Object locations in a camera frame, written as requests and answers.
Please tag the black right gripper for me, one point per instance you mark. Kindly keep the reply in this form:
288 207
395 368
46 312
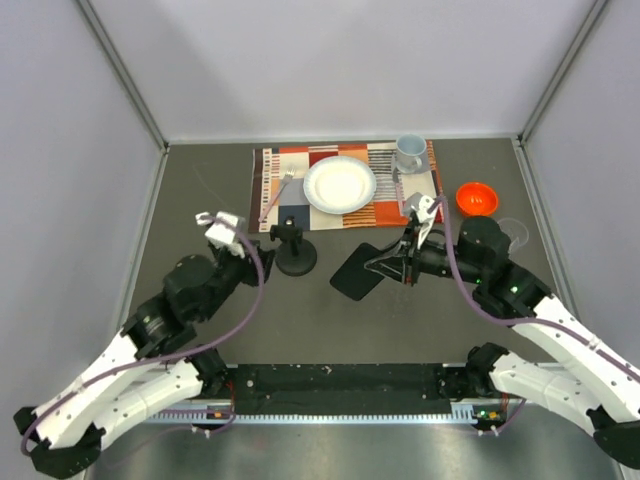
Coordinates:
393 262

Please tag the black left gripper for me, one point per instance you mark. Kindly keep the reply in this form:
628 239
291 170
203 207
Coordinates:
250 264

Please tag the black phone stand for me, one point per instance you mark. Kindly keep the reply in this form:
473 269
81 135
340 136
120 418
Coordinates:
295 256

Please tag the black smartphone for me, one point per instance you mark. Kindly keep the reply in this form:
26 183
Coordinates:
352 279

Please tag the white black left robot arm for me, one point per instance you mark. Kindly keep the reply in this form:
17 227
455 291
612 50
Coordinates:
145 368

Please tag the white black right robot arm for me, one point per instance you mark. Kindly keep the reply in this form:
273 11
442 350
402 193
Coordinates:
600 393

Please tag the colourful patchwork placemat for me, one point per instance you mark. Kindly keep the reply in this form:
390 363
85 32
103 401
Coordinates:
270 164

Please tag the white paper plate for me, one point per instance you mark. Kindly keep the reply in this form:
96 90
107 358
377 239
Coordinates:
339 185

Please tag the orange plastic bowl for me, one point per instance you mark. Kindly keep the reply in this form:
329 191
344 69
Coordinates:
476 199

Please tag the light blue mug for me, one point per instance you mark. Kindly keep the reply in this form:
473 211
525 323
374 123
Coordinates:
411 155

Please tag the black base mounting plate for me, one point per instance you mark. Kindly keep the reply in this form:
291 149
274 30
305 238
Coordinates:
347 389

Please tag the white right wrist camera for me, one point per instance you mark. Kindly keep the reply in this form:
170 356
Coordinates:
421 211

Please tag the pink handled fork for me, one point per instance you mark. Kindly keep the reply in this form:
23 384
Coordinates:
287 178

